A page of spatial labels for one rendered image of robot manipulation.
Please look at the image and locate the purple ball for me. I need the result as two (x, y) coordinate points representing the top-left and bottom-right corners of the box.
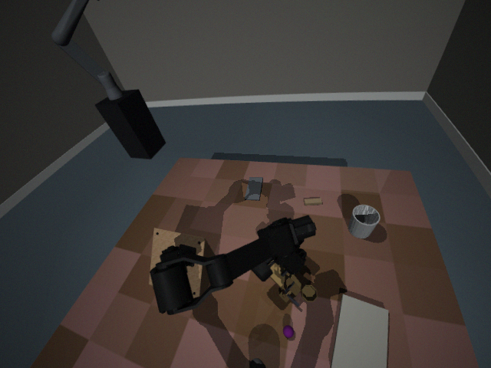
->
(283, 325), (295, 338)

